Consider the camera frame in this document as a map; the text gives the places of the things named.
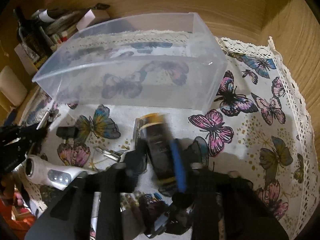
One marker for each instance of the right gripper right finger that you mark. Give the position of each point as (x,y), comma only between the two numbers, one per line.
(194,204)

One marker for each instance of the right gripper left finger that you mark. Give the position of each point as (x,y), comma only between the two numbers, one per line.
(121,177)

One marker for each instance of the black gold rectangular lighter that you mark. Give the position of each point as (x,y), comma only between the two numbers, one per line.
(152,130)

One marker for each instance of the black flat rectangular stick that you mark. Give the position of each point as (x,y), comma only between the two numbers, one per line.
(65,132)

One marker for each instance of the cream pillar candle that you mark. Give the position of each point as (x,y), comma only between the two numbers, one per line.
(11,87)

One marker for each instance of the butterfly print lace cloth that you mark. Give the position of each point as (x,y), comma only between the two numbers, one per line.
(257,125)

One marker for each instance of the dark wine bottle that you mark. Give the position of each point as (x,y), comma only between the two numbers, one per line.
(31,38)

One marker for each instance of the stack of papers and magazines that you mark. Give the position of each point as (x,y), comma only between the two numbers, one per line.
(58,25)

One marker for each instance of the clear plastic storage box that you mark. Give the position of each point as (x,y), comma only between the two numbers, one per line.
(154,60)

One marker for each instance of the small white box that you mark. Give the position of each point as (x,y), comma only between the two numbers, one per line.
(92,17)

